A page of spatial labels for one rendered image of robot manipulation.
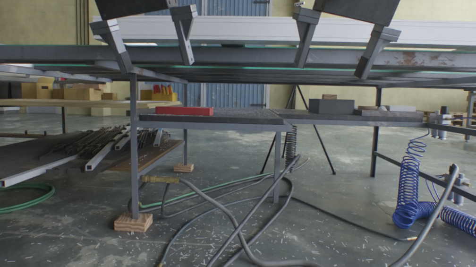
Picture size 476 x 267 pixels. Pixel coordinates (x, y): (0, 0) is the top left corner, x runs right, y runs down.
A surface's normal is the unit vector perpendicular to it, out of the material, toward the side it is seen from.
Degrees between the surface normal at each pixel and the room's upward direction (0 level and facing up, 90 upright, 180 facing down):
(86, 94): 90
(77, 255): 0
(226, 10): 90
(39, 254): 0
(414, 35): 90
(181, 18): 113
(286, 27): 90
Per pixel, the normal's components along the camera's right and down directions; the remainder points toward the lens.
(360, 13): 0.08, 0.48
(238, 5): -0.04, 0.09
